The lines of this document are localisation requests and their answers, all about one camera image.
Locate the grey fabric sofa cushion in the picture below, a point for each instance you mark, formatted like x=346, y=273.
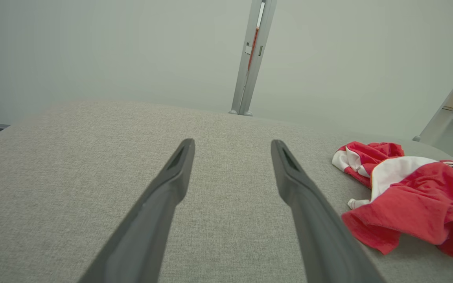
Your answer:
x=73, y=188

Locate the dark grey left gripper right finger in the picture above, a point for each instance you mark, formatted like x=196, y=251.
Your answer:
x=313, y=220

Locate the grey partition post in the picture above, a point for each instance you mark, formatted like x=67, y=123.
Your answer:
x=450, y=98
x=252, y=59

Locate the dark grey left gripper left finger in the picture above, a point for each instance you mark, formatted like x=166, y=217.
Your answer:
x=151, y=212

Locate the red jersey with white trim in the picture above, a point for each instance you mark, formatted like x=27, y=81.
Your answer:
x=419, y=204

